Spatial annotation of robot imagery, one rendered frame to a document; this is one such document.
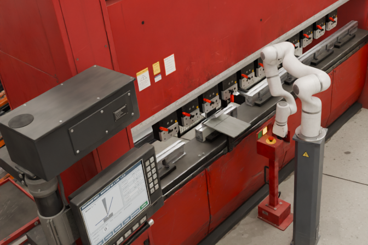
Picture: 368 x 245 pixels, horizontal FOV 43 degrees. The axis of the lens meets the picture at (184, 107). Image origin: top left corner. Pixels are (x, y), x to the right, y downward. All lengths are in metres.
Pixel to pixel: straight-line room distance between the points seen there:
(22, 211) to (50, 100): 1.18
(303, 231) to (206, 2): 1.78
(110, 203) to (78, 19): 0.79
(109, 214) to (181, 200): 1.19
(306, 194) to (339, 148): 1.41
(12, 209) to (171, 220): 0.99
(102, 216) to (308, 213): 1.83
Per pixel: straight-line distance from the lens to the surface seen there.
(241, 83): 3.41
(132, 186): 2.08
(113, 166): 2.07
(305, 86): 2.86
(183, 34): 2.82
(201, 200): 3.35
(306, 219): 3.53
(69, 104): 1.82
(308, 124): 3.04
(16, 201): 3.02
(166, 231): 3.20
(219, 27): 3.07
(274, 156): 3.42
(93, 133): 1.84
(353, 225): 3.97
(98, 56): 2.17
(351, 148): 4.72
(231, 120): 3.27
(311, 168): 3.21
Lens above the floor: 2.83
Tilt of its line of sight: 32 degrees down
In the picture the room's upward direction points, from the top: 7 degrees counter-clockwise
